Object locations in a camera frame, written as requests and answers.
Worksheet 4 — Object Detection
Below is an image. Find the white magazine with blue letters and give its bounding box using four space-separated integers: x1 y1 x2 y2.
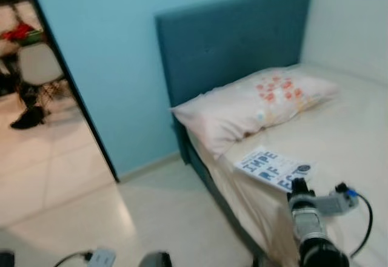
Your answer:
234 146 316 194

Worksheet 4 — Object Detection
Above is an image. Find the pink floral print pillow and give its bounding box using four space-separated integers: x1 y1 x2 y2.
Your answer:
170 67 340 160

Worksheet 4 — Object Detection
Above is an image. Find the bed with cream sheet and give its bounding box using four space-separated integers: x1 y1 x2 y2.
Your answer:
176 64 388 267

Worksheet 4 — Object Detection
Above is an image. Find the teal upholstered headboard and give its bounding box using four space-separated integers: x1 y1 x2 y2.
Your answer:
155 0 313 119

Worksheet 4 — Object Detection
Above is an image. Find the dark robot leg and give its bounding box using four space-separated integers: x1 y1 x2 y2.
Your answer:
139 251 173 267

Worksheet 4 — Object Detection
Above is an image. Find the person leg in black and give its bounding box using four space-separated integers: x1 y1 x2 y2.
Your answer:
9 82 48 130

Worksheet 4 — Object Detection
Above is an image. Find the white chair with wooden legs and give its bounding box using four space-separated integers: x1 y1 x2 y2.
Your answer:
16 42 65 107

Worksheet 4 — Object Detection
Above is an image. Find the red object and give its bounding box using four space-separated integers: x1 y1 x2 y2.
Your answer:
0 23 43 44

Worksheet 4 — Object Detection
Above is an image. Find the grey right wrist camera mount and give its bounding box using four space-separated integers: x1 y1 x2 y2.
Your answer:
310 185 360 216

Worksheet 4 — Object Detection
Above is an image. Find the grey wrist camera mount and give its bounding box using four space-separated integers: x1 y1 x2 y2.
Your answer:
87 248 117 267
310 185 360 216

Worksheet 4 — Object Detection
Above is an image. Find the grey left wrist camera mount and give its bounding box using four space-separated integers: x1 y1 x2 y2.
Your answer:
87 248 117 267

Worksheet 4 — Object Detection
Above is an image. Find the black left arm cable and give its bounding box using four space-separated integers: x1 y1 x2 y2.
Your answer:
53 251 92 267

